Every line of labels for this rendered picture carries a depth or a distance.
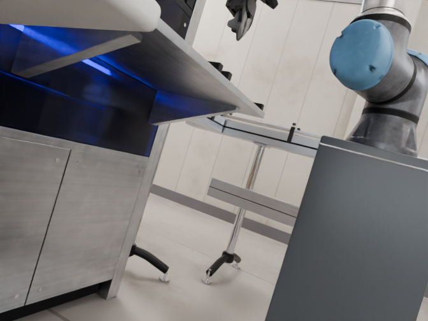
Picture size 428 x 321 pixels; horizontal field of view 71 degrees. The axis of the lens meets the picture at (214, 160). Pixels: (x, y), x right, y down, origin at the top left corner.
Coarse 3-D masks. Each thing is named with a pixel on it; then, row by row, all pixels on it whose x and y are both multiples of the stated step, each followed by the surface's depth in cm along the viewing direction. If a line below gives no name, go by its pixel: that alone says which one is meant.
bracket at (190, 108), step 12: (156, 96) 114; (168, 96) 112; (180, 96) 109; (156, 108) 114; (168, 108) 111; (180, 108) 109; (192, 108) 106; (204, 108) 104; (216, 108) 102; (228, 108) 100; (156, 120) 113; (168, 120) 110; (180, 120) 110
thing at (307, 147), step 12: (228, 120) 192; (240, 120) 198; (252, 120) 188; (216, 132) 206; (228, 132) 191; (240, 132) 187; (252, 132) 184; (264, 132) 180; (276, 132) 177; (288, 132) 183; (300, 132) 174; (276, 144) 176; (288, 144) 173; (300, 144) 170; (312, 144) 167; (312, 156) 168
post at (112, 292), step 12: (204, 0) 125; (192, 24) 122; (192, 36) 124; (156, 132) 121; (156, 144) 123; (156, 156) 125; (144, 180) 122; (144, 192) 124; (144, 204) 126; (132, 216) 122; (132, 228) 124; (132, 240) 126; (120, 252) 122; (120, 264) 124; (120, 276) 126; (108, 288) 122
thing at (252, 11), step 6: (228, 0) 102; (234, 0) 101; (240, 0) 100; (252, 0) 101; (228, 6) 102; (234, 6) 101; (246, 6) 99; (252, 6) 102; (234, 12) 105; (246, 12) 102; (252, 12) 103
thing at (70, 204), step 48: (0, 144) 72; (48, 144) 83; (0, 192) 75; (48, 192) 87; (96, 192) 102; (0, 240) 79; (48, 240) 91; (96, 240) 108; (0, 288) 82; (48, 288) 96
